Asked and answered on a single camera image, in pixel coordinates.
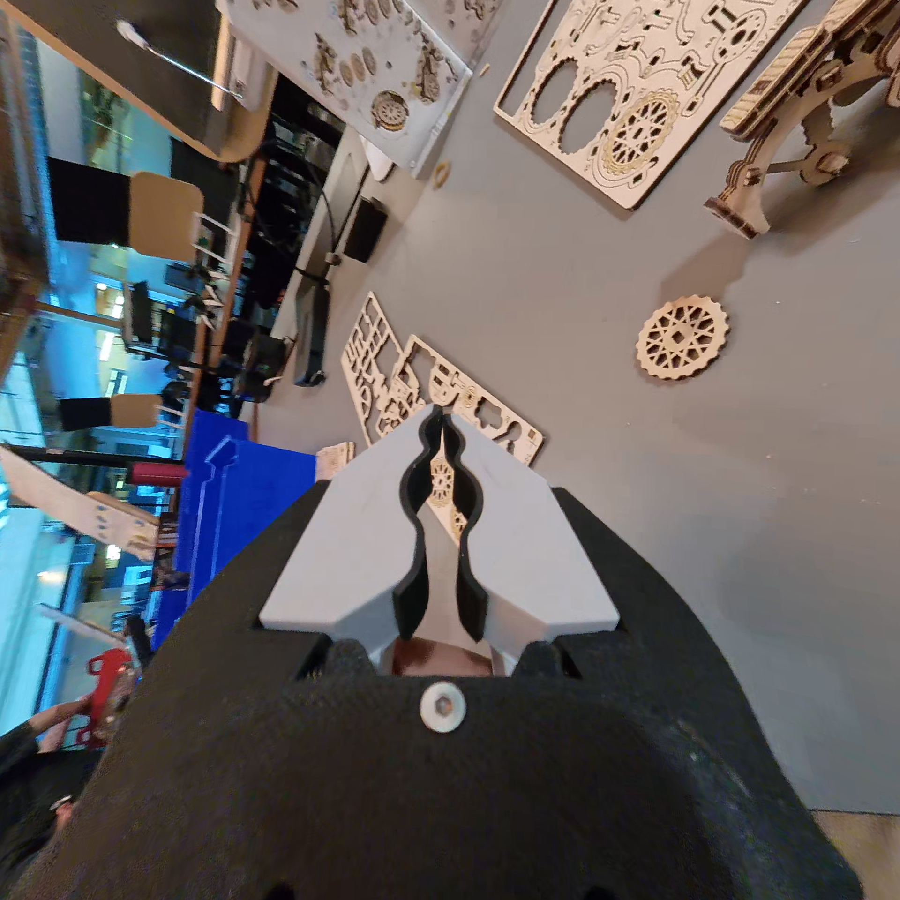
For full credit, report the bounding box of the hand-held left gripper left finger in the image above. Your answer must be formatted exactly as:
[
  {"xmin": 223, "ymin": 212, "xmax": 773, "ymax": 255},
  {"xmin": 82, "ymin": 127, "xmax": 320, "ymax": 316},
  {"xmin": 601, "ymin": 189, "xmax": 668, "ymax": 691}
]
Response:
[{"xmin": 258, "ymin": 405, "xmax": 444, "ymax": 669}]

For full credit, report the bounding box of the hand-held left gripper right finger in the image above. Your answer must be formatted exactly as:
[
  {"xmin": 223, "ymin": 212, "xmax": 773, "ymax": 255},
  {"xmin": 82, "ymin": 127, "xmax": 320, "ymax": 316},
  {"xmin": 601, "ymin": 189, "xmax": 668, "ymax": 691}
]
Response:
[{"xmin": 443, "ymin": 410, "xmax": 622, "ymax": 674}]

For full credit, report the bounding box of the wooden gear wheel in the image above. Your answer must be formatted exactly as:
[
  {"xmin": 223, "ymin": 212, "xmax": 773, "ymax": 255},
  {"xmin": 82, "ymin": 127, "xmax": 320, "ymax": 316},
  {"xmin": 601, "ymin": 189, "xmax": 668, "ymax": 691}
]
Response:
[{"xmin": 636, "ymin": 294, "xmax": 730, "ymax": 382}]

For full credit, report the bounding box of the grey desk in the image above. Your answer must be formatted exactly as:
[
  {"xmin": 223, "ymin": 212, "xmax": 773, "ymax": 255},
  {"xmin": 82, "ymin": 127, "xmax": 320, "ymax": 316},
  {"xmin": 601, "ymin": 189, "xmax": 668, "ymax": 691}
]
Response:
[{"xmin": 256, "ymin": 0, "xmax": 900, "ymax": 817}]

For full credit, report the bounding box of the blue plastic bin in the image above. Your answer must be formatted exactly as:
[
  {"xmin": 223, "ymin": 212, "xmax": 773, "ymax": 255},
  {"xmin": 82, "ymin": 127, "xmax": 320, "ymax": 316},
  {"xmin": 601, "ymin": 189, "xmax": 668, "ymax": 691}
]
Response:
[{"xmin": 151, "ymin": 408, "xmax": 317, "ymax": 651}]

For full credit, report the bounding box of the red cylinder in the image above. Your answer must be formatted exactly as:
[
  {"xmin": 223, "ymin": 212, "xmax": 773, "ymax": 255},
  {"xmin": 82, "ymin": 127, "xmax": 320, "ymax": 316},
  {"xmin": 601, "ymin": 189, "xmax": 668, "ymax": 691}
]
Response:
[{"xmin": 128, "ymin": 460, "xmax": 189, "ymax": 488}]

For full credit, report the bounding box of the black rectangular device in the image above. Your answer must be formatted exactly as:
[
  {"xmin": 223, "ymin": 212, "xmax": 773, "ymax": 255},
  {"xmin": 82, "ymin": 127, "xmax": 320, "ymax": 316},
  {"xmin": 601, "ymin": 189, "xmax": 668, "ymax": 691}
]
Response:
[{"xmin": 294, "ymin": 270, "xmax": 331, "ymax": 388}]

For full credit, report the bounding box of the wooden back chair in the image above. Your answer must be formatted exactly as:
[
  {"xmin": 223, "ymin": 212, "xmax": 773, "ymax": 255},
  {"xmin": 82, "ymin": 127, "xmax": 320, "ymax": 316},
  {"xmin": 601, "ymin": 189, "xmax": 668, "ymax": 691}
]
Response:
[
  {"xmin": 60, "ymin": 394, "xmax": 164, "ymax": 431},
  {"xmin": 48, "ymin": 156, "xmax": 205, "ymax": 264}
]

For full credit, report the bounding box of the red toy object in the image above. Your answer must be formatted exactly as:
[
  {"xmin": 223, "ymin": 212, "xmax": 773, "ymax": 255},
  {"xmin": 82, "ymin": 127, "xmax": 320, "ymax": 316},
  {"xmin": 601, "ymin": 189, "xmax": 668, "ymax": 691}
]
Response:
[{"xmin": 76, "ymin": 648, "xmax": 138, "ymax": 748}]

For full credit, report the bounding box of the pale plank with holes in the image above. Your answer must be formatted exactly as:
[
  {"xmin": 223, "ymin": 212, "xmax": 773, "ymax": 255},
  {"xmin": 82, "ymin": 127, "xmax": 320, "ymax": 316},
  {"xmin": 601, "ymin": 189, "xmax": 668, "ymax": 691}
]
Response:
[{"xmin": 0, "ymin": 444, "xmax": 159, "ymax": 562}]

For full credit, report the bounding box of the black power adapter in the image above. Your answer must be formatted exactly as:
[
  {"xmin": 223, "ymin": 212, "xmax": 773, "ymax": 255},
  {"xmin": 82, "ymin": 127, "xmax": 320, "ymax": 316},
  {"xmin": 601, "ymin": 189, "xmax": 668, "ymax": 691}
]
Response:
[{"xmin": 343, "ymin": 197, "xmax": 389, "ymax": 264}]

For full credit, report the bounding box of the large wooden puzzle sheet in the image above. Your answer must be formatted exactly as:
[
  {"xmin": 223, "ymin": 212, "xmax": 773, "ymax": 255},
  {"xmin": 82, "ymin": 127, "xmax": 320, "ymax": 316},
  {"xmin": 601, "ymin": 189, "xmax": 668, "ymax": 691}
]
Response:
[{"xmin": 494, "ymin": 0, "xmax": 810, "ymax": 212}]

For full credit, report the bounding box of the printed instruction booklet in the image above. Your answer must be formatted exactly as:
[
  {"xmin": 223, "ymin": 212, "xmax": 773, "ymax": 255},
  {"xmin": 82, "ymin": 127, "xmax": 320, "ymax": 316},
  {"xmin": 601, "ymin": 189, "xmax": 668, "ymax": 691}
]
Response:
[{"xmin": 218, "ymin": 0, "xmax": 503, "ymax": 178}]

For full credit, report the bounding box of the silver metal tool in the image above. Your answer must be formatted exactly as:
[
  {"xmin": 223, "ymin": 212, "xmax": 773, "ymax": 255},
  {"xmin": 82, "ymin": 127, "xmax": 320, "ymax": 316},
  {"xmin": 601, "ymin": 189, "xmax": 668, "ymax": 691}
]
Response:
[{"xmin": 116, "ymin": 20, "xmax": 243, "ymax": 99}]

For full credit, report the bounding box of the wooden vehicle model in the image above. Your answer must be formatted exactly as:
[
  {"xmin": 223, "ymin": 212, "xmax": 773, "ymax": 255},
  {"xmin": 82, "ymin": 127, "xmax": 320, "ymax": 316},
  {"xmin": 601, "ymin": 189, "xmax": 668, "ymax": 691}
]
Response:
[{"xmin": 705, "ymin": 0, "xmax": 900, "ymax": 240}]

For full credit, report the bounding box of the dark top table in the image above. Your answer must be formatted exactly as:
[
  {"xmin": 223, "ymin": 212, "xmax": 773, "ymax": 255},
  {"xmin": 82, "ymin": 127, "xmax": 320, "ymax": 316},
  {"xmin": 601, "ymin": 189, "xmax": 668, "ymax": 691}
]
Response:
[{"xmin": 7, "ymin": 0, "xmax": 275, "ymax": 164}]

